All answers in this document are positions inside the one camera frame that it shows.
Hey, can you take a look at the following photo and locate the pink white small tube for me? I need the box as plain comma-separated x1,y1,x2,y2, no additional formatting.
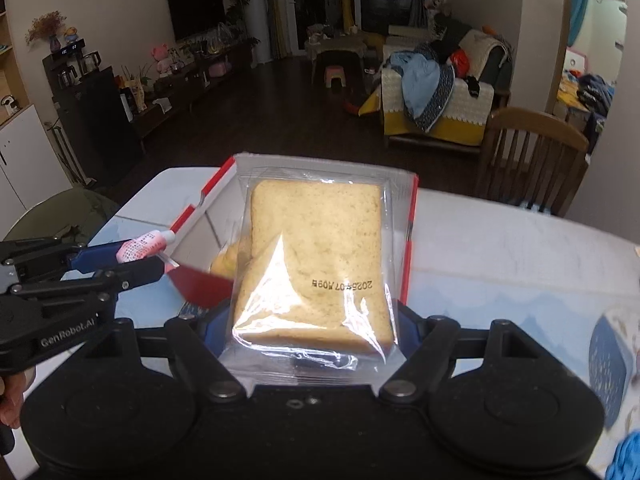
115,230,176,263

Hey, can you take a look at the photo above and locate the packaged bread slice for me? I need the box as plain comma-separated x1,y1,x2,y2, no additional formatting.
221,154,418,387

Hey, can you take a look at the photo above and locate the person left hand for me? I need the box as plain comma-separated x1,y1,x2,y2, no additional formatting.
0,367,36,429

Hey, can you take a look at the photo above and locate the red white cardboard box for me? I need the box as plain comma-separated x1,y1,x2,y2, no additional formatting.
166,153,419,308

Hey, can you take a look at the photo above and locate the yellow squishy toy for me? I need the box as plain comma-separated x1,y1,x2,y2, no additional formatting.
208,238,250,281

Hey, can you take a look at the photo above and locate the pink plush pig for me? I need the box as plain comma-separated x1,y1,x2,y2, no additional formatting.
151,44,172,78

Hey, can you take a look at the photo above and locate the wooden dining chair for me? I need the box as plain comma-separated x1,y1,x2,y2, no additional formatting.
474,107,589,217

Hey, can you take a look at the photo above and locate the blue cloth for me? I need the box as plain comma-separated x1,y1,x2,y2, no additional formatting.
604,430,640,480

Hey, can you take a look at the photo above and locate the light blue jacket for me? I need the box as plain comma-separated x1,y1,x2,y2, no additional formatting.
390,51,440,119

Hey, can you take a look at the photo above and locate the black television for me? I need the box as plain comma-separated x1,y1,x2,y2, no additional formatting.
167,0,226,42

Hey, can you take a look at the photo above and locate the sofa with white cover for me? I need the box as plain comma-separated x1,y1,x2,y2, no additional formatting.
358,21,513,150

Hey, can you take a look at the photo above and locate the white tower air conditioner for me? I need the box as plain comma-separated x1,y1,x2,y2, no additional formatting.
245,0,272,64

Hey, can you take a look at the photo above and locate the pink plastic stool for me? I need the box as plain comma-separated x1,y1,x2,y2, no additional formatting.
324,65,347,89

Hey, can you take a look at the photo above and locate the small round coffee table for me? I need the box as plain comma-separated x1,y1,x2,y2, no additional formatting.
305,35,368,80

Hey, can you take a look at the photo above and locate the yellow giraffe toy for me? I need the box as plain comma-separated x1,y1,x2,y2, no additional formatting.
340,0,358,35

